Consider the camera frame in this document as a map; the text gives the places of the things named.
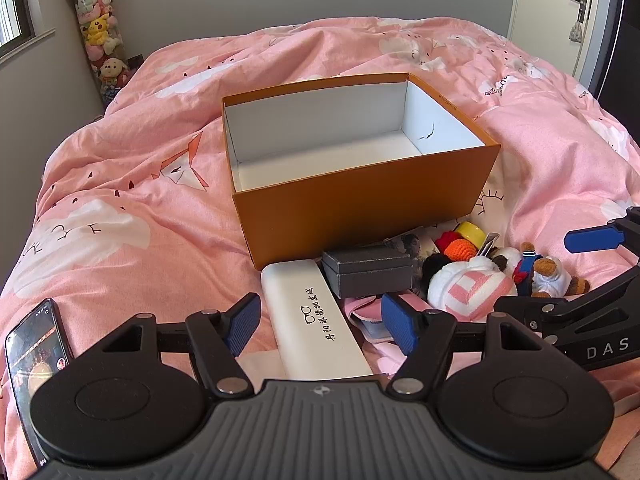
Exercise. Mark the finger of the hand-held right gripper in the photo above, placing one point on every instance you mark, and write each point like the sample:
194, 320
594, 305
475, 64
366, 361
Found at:
520, 310
590, 240

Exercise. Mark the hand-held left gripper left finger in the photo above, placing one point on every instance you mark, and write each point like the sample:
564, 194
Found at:
242, 325

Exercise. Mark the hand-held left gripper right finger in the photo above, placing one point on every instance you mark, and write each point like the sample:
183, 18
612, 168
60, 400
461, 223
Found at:
400, 327

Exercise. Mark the pink zip pouch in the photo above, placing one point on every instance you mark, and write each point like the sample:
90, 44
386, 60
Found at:
362, 310

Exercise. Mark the brown bear plush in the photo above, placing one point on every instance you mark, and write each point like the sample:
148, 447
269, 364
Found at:
547, 272

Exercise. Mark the white pink striped plush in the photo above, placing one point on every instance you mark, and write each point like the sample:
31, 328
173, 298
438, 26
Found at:
465, 290

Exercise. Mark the dark grey small box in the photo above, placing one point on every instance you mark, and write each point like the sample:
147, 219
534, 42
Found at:
370, 275

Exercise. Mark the white glasses case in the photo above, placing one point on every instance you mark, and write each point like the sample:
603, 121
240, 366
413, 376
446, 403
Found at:
310, 320

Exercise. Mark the orange crochet ball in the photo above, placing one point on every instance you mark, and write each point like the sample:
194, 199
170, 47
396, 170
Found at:
457, 251

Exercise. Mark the yellow tape measure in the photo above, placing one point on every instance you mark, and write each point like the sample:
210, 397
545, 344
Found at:
472, 232

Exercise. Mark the orange cardboard box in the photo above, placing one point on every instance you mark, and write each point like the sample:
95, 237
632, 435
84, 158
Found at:
350, 210

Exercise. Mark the silver metal clip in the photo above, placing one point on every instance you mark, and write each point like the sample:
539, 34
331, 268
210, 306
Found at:
487, 247

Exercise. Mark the photo card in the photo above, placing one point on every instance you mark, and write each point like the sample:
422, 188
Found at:
415, 247

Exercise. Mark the pink printed blanket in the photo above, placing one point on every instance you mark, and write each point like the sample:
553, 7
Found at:
125, 160

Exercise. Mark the dark wardrobe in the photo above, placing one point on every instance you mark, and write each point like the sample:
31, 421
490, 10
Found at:
630, 35

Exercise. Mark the hanging fabric charm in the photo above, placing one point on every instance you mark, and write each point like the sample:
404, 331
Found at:
575, 31

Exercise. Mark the black smartphone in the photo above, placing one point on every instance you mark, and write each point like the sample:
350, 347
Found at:
35, 360

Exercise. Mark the white door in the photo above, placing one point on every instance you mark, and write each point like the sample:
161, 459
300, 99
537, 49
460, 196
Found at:
545, 5

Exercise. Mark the clear tube of plush toys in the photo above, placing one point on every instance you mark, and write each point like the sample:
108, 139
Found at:
100, 30

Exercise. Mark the window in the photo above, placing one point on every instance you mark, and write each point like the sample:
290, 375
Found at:
10, 10

